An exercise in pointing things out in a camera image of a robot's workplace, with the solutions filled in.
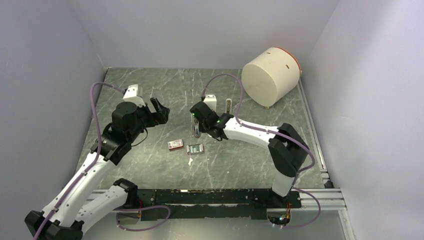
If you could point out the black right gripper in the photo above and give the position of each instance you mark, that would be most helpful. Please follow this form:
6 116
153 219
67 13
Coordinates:
201 128

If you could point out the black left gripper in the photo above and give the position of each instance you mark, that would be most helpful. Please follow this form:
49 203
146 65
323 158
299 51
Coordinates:
154 119

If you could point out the beige stapler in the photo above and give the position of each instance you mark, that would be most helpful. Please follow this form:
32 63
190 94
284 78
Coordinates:
196 129

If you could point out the staple box tray with staples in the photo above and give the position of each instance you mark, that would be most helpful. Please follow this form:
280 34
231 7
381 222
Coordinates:
195 149

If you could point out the red staple box sleeve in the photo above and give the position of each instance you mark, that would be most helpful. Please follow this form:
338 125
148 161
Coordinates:
175 145

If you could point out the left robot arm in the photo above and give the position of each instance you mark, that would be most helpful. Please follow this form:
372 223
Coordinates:
68 216

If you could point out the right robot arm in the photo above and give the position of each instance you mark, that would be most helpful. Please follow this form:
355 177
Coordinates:
286 148

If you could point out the cream cylindrical container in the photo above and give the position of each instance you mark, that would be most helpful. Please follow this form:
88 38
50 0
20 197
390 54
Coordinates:
270 76

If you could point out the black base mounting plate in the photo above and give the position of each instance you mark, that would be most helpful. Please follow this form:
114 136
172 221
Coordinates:
250 203

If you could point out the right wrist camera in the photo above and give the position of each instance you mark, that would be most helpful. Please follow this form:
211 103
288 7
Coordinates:
211 101

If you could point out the aluminium frame rail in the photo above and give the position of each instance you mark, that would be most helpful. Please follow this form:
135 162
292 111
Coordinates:
311 199

